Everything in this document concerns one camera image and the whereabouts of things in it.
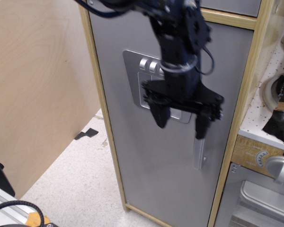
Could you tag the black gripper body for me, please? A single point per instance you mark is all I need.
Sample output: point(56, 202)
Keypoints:
point(184, 90)

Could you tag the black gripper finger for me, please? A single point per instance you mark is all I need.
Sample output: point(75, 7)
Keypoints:
point(202, 123)
point(160, 113)

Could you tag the silver fridge door handle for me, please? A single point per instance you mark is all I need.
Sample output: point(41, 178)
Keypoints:
point(198, 156)

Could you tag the grey toy fridge door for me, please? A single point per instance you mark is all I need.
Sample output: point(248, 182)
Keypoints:
point(156, 165)

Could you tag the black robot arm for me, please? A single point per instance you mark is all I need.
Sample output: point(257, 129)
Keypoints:
point(182, 34)

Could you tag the silver ice dispenser panel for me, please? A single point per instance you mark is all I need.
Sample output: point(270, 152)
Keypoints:
point(141, 68)

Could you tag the white toy sink counter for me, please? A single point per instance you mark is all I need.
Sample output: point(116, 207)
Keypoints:
point(258, 113)

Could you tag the black tape on floor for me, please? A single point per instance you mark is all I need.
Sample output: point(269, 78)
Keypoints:
point(89, 133)

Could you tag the silver oven knob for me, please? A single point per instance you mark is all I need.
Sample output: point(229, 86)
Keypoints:
point(275, 166)

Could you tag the grey toy oven door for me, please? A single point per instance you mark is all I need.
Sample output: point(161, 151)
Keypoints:
point(233, 212)

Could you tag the grey freezer door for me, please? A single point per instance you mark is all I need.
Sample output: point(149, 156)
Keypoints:
point(243, 7)

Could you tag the plywood board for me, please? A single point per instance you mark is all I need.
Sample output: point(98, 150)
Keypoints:
point(47, 87)

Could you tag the orange tape patch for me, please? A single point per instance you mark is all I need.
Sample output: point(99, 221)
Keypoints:
point(33, 220)

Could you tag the black box at left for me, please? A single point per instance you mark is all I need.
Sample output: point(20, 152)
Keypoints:
point(4, 182)

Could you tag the wooden toy kitchen frame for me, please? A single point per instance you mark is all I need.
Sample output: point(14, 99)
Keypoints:
point(266, 27)

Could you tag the silver oven door handle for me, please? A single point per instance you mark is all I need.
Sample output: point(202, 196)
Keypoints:
point(267, 200)

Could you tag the aluminium extrusion rail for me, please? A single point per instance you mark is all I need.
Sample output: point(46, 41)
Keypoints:
point(13, 214)

